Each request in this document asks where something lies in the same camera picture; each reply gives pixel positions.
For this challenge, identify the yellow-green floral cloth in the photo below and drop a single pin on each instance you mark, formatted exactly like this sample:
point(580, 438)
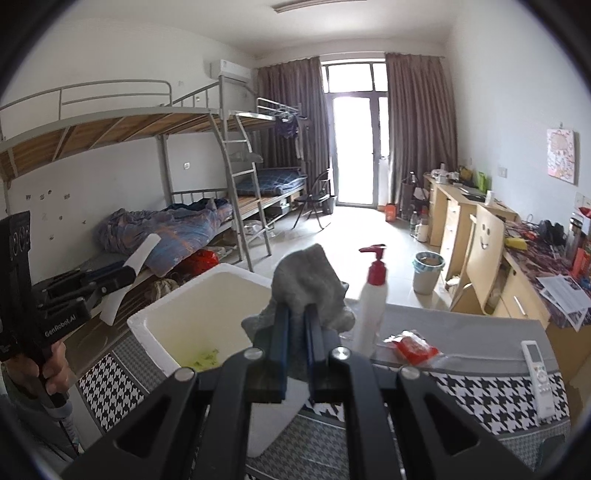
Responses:
point(205, 359)

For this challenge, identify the plain wooden desk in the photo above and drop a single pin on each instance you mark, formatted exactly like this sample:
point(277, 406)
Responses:
point(455, 217)

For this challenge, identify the dark hanging clothes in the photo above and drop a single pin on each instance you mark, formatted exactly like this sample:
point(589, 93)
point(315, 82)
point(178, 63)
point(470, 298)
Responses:
point(286, 127)

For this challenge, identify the white cloth strip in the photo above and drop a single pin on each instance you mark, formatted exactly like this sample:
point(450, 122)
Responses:
point(111, 309)

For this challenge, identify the wooden chair with smiley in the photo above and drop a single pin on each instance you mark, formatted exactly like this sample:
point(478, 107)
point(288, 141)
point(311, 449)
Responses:
point(482, 258)

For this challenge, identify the white pump bottle red nozzle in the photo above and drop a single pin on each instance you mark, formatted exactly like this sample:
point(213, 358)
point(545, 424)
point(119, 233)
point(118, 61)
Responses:
point(371, 309)

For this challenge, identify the black folding chair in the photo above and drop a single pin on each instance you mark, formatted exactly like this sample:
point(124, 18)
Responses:
point(314, 198)

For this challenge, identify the metal bunk ladder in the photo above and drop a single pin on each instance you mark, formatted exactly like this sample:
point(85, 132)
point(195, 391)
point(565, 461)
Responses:
point(244, 184)

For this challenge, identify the glass balcony door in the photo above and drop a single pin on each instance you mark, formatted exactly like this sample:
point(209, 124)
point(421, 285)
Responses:
point(353, 147)

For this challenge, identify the white foam box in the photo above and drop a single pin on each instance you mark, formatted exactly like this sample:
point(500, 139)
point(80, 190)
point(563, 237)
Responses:
point(198, 309)

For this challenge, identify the small metal bunk bed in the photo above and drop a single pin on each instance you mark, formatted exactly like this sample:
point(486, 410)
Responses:
point(277, 124)

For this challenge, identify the brown curtain beside desks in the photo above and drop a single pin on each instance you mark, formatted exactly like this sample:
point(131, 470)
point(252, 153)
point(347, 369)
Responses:
point(420, 124)

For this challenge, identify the black headphones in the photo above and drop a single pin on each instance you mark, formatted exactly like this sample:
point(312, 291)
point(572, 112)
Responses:
point(551, 232)

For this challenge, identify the ceiling tube light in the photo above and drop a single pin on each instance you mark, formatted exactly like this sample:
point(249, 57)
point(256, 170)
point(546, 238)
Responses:
point(307, 5)

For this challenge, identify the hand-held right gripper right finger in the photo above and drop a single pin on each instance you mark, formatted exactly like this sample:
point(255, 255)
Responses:
point(316, 355)

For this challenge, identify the printed paper sheets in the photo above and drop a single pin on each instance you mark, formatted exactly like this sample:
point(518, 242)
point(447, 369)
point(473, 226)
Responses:
point(565, 300)

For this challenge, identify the pink wall poster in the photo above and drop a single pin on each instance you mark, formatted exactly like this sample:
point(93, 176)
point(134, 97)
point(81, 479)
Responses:
point(561, 154)

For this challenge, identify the white air conditioner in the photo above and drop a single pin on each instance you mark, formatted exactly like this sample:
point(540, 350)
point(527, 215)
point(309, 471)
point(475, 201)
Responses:
point(231, 70)

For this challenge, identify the green paper bag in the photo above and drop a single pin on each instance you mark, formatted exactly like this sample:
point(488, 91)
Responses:
point(481, 181)

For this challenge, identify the orange plastic container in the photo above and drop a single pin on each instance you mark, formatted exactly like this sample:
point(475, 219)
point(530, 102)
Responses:
point(391, 212)

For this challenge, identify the blue mattress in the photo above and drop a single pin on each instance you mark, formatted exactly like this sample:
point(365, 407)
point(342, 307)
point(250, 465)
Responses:
point(272, 179)

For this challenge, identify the blue orange quilt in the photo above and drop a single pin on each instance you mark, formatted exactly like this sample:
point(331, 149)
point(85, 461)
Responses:
point(175, 226)

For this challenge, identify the houndstooth blanket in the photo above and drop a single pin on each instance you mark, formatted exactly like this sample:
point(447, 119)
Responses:
point(461, 401)

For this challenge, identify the beige cloth bundle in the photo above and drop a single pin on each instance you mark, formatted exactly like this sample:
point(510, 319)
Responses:
point(162, 288)

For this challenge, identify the person's left forearm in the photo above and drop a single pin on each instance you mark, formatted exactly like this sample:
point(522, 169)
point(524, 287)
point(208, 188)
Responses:
point(32, 429)

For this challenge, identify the grey trash bin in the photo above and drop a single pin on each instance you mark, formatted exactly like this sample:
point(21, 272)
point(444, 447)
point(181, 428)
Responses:
point(428, 274)

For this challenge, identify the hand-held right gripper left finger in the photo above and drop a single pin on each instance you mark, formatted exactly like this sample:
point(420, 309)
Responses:
point(279, 355)

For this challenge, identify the brown curtain beside bunk beds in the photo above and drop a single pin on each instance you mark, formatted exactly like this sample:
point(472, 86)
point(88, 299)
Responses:
point(300, 92)

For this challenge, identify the white remote control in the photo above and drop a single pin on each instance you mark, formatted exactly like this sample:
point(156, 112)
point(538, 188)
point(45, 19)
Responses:
point(538, 378)

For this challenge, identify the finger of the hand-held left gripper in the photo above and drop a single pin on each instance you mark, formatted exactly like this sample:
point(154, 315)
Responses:
point(69, 281)
point(117, 279)

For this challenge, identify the red plastic bag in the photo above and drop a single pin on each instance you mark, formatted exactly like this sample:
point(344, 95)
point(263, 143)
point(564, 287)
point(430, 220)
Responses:
point(198, 262)

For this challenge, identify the wooden desk with patterned cover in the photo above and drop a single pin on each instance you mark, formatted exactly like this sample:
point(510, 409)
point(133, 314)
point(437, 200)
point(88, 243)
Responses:
point(531, 295)

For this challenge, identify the red snack packet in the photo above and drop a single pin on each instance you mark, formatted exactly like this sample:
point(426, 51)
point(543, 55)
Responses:
point(413, 348)

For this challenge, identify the grey sock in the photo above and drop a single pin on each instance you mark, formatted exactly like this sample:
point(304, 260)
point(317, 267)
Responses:
point(304, 277)

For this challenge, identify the large metal bunk bed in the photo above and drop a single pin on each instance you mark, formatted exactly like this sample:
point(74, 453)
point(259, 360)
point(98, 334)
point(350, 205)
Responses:
point(92, 129)

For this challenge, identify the person's left hand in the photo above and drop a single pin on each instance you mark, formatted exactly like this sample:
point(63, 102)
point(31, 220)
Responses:
point(59, 371)

